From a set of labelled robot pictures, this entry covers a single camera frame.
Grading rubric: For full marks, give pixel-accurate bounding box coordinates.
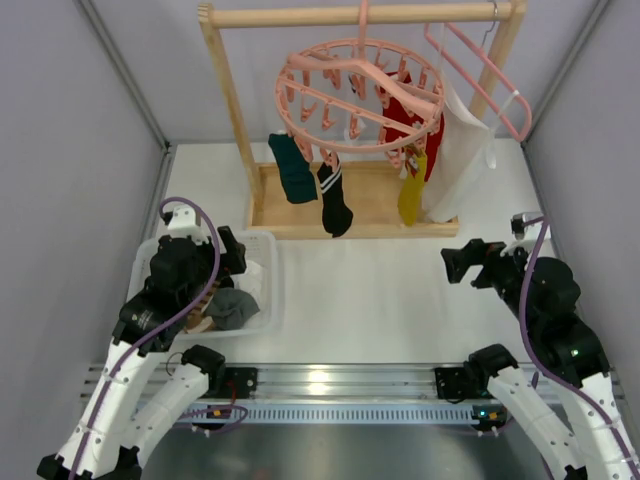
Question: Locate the yellow sock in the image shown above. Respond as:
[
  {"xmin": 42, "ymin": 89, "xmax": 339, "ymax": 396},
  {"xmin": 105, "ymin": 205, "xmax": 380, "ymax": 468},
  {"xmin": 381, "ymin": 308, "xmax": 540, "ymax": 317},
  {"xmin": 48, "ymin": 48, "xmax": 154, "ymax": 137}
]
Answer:
[{"xmin": 397, "ymin": 152, "xmax": 428, "ymax": 226}]

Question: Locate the dark green sock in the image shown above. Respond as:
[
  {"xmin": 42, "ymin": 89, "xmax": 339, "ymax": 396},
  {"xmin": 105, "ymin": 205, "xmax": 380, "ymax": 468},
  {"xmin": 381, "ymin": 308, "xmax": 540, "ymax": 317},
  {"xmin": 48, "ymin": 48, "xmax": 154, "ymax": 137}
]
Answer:
[{"xmin": 268, "ymin": 133, "xmax": 317, "ymax": 204}]

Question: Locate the black striped sock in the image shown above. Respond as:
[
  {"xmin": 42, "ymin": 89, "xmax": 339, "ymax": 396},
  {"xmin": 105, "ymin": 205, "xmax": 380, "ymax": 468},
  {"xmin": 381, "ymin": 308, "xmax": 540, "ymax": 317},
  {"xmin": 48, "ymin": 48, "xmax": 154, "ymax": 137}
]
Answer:
[{"xmin": 316, "ymin": 164, "xmax": 353, "ymax": 238}]

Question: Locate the red sock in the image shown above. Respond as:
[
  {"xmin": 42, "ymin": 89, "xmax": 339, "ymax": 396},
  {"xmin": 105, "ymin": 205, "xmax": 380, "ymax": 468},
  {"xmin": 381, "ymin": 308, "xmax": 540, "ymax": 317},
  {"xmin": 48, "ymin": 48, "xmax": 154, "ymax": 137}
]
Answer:
[{"xmin": 375, "ymin": 86, "xmax": 445, "ymax": 182}]

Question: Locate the pink round clip hanger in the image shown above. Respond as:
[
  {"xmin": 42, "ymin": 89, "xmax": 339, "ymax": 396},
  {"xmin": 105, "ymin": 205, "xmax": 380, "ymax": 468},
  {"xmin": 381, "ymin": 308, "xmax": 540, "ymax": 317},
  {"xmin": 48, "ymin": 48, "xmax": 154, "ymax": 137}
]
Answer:
[{"xmin": 274, "ymin": 2, "xmax": 445, "ymax": 167}]

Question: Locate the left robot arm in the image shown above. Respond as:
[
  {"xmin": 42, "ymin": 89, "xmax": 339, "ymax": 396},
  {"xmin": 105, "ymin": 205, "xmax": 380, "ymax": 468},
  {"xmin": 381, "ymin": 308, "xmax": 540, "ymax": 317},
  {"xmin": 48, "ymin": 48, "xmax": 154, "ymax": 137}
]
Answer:
[{"xmin": 37, "ymin": 226, "xmax": 246, "ymax": 479}]

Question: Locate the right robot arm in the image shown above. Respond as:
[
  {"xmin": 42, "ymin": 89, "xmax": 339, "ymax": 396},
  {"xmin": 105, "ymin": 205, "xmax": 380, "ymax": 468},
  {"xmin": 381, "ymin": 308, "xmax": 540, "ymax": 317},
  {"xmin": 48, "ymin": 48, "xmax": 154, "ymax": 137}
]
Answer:
[{"xmin": 436, "ymin": 239, "xmax": 639, "ymax": 479}]

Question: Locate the white sock in basket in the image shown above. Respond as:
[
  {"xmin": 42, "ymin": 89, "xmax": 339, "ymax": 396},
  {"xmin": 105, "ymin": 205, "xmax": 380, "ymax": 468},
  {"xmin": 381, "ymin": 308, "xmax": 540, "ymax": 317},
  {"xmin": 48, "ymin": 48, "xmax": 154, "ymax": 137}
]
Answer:
[{"xmin": 232, "ymin": 260, "xmax": 265, "ymax": 303}]

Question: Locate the white plastic basket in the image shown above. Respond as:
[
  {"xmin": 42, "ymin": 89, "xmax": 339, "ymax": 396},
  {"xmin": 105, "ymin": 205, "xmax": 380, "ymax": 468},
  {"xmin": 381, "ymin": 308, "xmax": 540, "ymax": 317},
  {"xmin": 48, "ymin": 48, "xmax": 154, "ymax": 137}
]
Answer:
[{"xmin": 126, "ymin": 229, "xmax": 286, "ymax": 342}]

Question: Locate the grey sock in basket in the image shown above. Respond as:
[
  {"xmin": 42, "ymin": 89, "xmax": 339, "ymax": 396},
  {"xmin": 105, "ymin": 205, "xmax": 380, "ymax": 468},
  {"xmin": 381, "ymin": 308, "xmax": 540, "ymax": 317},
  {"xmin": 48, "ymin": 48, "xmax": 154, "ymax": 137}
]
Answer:
[{"xmin": 204, "ymin": 287, "xmax": 260, "ymax": 331}]

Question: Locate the brown striped sock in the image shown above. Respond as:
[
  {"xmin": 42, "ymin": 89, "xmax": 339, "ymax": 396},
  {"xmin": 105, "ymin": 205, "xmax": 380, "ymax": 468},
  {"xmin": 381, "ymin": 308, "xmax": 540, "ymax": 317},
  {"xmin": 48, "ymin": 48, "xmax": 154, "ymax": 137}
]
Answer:
[{"xmin": 183, "ymin": 281, "xmax": 220, "ymax": 334}]

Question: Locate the wooden clothes rack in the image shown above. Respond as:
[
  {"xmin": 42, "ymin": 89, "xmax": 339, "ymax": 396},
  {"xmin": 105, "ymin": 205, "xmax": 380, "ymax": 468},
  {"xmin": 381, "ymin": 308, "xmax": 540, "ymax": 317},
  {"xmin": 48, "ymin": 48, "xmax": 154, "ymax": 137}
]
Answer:
[{"xmin": 198, "ymin": 1, "xmax": 527, "ymax": 240}]

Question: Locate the white mesh laundry bag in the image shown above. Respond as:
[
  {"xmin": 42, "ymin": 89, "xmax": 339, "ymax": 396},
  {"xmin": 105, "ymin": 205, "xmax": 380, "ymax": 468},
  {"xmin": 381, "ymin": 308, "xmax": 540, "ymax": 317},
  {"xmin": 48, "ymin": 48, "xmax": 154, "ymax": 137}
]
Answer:
[{"xmin": 422, "ymin": 76, "xmax": 496, "ymax": 223}]

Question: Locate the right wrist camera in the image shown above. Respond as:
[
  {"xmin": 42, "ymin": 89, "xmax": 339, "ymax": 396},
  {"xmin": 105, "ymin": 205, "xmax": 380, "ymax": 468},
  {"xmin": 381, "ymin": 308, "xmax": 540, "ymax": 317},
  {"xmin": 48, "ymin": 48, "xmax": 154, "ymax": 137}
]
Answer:
[{"xmin": 500, "ymin": 212, "xmax": 544, "ymax": 256}]

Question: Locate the aluminium mounting rail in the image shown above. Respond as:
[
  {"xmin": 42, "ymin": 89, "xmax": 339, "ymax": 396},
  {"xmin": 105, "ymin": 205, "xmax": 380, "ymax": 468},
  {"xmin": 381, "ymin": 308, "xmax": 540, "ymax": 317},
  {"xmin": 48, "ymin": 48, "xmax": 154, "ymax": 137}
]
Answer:
[{"xmin": 79, "ymin": 363, "xmax": 626, "ymax": 404}]

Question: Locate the slotted cable duct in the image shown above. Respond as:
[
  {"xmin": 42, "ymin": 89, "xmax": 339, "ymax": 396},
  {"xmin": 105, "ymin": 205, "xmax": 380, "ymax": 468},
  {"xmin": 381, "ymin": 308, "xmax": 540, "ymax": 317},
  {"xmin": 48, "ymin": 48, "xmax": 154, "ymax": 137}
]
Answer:
[{"xmin": 179, "ymin": 403, "xmax": 507, "ymax": 425}]

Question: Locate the pink wire hanger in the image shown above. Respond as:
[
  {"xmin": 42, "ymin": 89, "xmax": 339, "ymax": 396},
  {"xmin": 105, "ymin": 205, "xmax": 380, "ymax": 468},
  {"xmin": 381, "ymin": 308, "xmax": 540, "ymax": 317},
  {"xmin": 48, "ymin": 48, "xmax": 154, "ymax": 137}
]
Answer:
[{"xmin": 424, "ymin": 22, "xmax": 532, "ymax": 142}]

